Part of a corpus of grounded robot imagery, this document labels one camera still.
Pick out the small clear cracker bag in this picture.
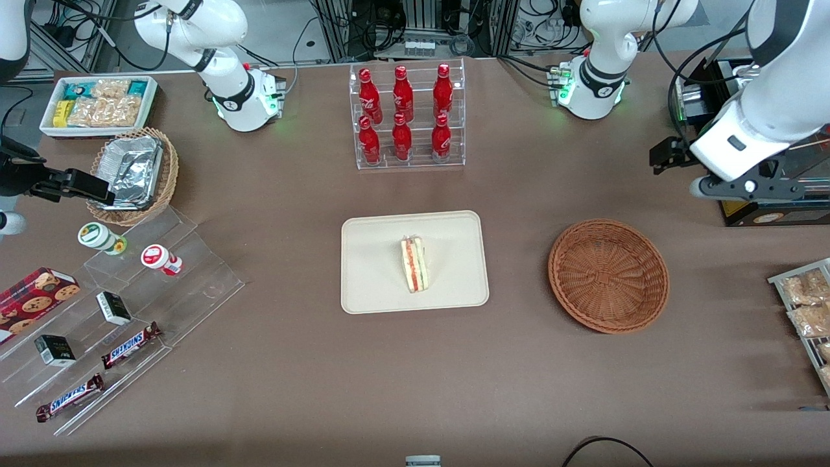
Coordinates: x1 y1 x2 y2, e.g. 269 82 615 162
91 78 131 100

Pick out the triangle sandwich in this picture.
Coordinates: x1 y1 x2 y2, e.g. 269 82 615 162
399 236 430 294

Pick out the black cable loop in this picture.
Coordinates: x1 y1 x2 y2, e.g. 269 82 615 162
561 435 656 467

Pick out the aluminium frame with electronics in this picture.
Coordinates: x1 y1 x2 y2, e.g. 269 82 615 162
314 0 519 63

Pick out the clear acrylic bottle rack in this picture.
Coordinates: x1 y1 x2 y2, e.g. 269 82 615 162
349 57 466 171

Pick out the clear acrylic stepped shelf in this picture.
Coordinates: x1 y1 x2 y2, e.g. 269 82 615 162
0 206 246 437

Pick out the white rectangular snack bin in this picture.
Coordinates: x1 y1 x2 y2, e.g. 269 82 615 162
39 75 160 140

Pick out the black metal equipment box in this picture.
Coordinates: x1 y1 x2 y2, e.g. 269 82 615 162
673 57 830 226

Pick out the red lid yogurt cup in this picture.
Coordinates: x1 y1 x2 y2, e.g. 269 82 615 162
141 244 184 277

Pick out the aluminium foil container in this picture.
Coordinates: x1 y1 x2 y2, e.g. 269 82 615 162
96 135 165 211

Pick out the green lid yogurt cup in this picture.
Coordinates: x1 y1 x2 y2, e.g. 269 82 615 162
78 222 128 256

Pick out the large clear cracker bag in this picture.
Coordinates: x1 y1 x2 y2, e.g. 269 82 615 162
67 95 144 129

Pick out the grey wire rack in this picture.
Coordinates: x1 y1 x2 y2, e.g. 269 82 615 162
767 258 830 398

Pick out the beige plastic tray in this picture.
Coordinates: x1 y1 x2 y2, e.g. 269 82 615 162
340 210 490 315

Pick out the light wicker basket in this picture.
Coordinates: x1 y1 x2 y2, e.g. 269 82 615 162
86 126 180 228

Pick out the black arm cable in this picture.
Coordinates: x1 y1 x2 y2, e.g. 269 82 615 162
648 0 763 142

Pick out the small black carton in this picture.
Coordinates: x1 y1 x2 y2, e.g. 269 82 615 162
96 291 133 326
34 335 77 368

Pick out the red cola bottle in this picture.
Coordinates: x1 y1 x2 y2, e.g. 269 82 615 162
433 63 454 119
392 65 414 123
431 114 452 163
392 112 413 162
359 115 382 165
359 68 383 125

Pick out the red cookie box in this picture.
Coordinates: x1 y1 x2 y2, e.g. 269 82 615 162
0 267 82 344

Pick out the snickers chocolate bar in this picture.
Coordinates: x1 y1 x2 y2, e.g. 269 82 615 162
101 322 163 370
36 373 106 424

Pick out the round brown wicker basket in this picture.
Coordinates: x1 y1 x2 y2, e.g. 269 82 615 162
548 219 670 335

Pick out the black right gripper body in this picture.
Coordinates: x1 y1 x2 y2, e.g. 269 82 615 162
0 135 49 198

